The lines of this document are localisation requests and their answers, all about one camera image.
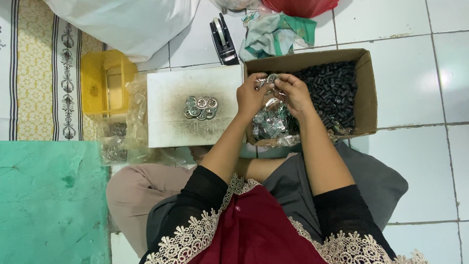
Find person's right hand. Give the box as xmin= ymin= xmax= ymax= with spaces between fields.
xmin=273 ymin=73 xmax=317 ymax=120

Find person's left hand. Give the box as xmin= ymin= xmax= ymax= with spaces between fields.
xmin=236 ymin=72 xmax=275 ymax=119

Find heap of shiny metal brackets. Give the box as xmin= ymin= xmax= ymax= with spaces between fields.
xmin=251 ymin=98 xmax=302 ymax=143

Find heap of black cylindrical parts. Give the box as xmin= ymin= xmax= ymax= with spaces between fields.
xmin=289 ymin=61 xmax=358 ymax=135

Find pile of round metal discs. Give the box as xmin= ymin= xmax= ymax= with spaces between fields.
xmin=184 ymin=96 xmax=219 ymax=121

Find black tape dispenser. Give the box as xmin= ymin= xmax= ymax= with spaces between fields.
xmin=210 ymin=13 xmax=240 ymax=66

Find crumpled teal patterned cloth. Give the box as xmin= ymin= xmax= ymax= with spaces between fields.
xmin=239 ymin=12 xmax=318 ymax=62

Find brown cardboard box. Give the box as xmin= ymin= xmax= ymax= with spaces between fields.
xmin=243 ymin=48 xmax=378 ymax=148

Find white square work board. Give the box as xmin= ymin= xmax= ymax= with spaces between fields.
xmin=147 ymin=65 xmax=245 ymax=149

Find red plastic bag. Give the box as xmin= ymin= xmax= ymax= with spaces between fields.
xmin=261 ymin=0 xmax=341 ymax=19

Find clear plastic bag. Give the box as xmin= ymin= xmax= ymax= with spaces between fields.
xmin=210 ymin=0 xmax=263 ymax=17

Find clear plastic bags of parts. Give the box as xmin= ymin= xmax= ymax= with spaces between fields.
xmin=98 ymin=71 xmax=191 ymax=167

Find yellow plastic container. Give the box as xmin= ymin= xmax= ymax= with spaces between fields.
xmin=80 ymin=49 xmax=138 ymax=116

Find large white plastic sack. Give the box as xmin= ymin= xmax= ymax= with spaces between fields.
xmin=42 ymin=0 xmax=201 ymax=63

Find yellow patterned floor mat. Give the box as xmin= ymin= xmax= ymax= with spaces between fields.
xmin=0 ymin=0 xmax=110 ymax=142

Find green foam mat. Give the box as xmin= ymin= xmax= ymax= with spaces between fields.
xmin=0 ymin=141 xmax=112 ymax=264

